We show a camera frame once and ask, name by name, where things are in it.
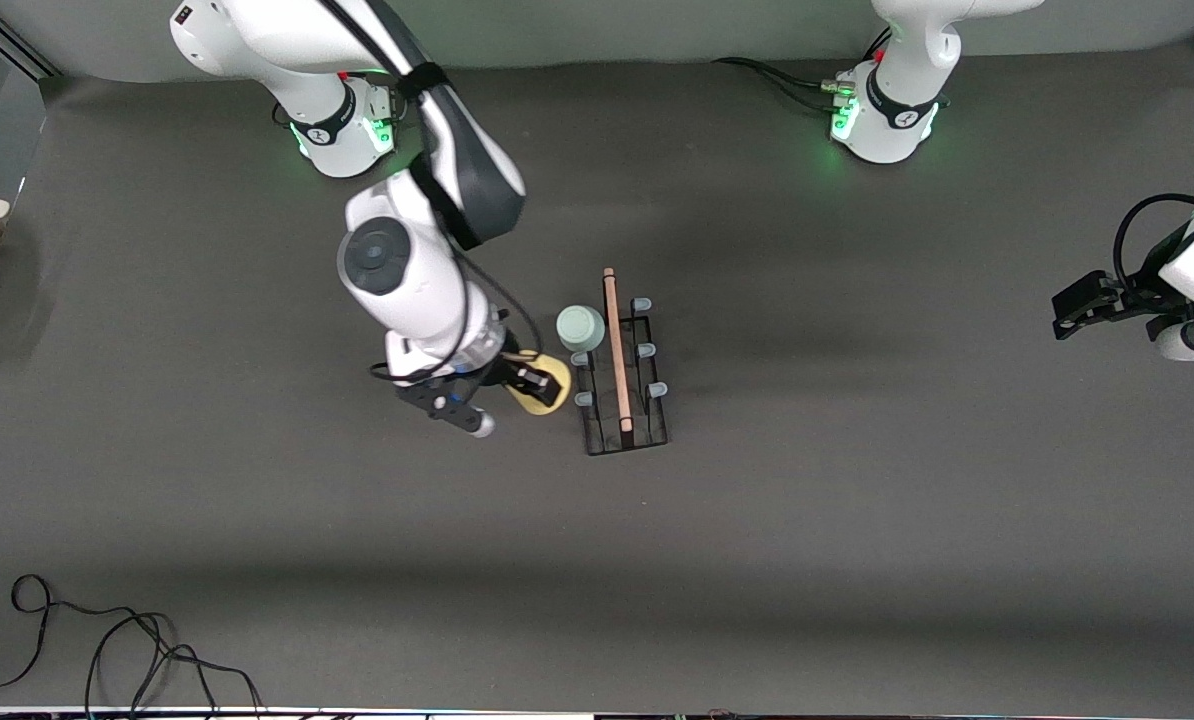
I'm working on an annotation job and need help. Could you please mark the black wire cup holder rack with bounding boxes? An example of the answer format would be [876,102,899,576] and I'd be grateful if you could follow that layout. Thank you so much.
[569,267,670,457]

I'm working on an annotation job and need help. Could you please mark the black left base cables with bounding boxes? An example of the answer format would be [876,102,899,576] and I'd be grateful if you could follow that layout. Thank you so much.
[712,57,853,111]

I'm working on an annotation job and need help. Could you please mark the metal frame rail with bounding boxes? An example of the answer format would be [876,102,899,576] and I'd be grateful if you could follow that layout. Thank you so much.
[0,12,58,81]

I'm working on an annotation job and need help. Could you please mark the pale green plastic cup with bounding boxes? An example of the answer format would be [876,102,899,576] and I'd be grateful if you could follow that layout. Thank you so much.
[556,305,606,354]

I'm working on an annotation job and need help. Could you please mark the yellow plastic cup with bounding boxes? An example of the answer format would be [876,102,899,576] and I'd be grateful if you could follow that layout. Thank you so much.
[505,350,572,417]

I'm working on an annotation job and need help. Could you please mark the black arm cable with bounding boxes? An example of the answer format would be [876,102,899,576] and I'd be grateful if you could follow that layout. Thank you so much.
[1112,193,1194,301]
[317,0,548,386]

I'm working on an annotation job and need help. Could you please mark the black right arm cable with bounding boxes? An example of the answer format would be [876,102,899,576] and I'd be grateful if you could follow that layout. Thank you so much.
[317,0,548,386]

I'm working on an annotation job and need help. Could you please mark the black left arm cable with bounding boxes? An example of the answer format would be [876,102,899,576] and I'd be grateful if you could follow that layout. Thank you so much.
[1112,193,1194,301]

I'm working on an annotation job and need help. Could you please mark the long loose black cable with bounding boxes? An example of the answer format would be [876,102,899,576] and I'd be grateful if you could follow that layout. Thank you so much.
[0,575,263,720]

